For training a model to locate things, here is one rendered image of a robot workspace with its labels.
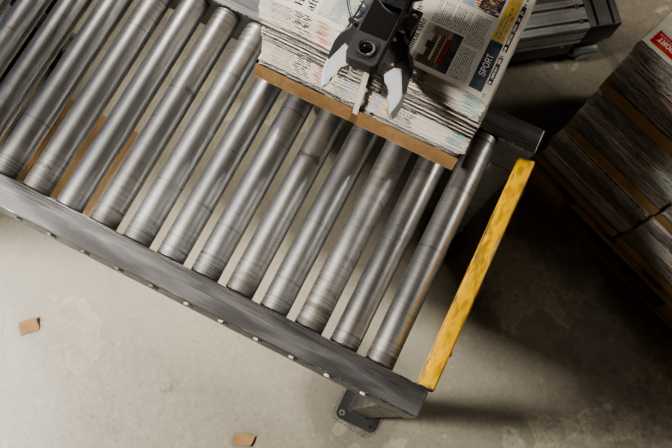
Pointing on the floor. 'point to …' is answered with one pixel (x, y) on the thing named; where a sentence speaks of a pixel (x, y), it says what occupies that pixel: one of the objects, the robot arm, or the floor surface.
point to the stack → (565, 151)
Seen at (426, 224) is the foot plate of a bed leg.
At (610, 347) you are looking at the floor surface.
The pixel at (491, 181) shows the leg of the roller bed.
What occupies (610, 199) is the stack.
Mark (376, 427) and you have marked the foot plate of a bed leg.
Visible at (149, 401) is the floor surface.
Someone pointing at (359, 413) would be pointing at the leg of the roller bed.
